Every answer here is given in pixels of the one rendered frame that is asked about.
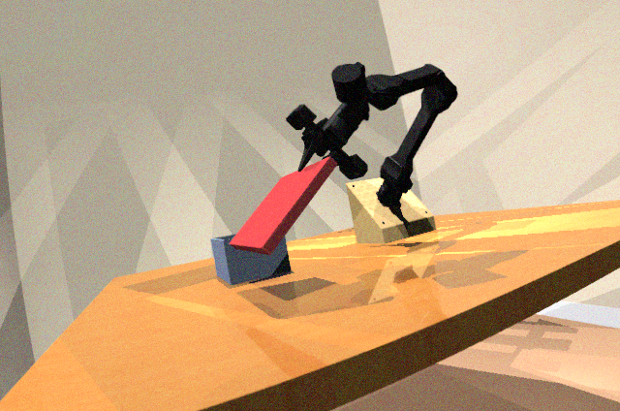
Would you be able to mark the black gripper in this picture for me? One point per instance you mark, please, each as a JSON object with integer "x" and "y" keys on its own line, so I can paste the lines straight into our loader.
{"x": 333, "y": 135}

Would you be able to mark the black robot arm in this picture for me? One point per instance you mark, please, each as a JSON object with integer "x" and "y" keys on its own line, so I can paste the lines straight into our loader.
{"x": 355, "y": 92}

